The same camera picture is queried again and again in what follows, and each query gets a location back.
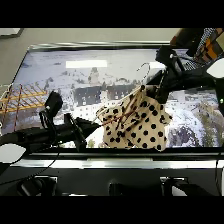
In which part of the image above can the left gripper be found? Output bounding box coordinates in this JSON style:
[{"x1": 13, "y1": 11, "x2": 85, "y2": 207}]
[{"x1": 63, "y1": 112, "x2": 102, "y2": 152}]

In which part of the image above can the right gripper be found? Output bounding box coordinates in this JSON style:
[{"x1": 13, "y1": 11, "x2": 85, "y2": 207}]
[{"x1": 146, "y1": 65, "x2": 178, "y2": 105}]

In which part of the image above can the brown clothes hanger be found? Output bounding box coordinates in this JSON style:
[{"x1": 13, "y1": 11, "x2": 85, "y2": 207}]
[
  {"x1": 0, "y1": 99, "x2": 46, "y2": 116},
  {"x1": 0, "y1": 83, "x2": 48, "y2": 103},
  {"x1": 95, "y1": 61, "x2": 152, "y2": 129}
]

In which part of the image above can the cream black-dotted shirt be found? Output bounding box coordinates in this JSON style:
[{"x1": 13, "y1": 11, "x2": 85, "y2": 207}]
[{"x1": 95, "y1": 85, "x2": 174, "y2": 153}]

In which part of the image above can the heap of clothes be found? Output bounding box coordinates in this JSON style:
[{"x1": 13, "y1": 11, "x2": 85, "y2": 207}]
[{"x1": 169, "y1": 27, "x2": 224, "y2": 65}]

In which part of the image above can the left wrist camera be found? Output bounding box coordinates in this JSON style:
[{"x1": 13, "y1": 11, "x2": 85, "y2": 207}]
[{"x1": 38, "y1": 89, "x2": 65, "y2": 134}]

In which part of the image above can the silver frame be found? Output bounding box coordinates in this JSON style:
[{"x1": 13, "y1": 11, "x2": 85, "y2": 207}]
[{"x1": 9, "y1": 157, "x2": 224, "y2": 197}]

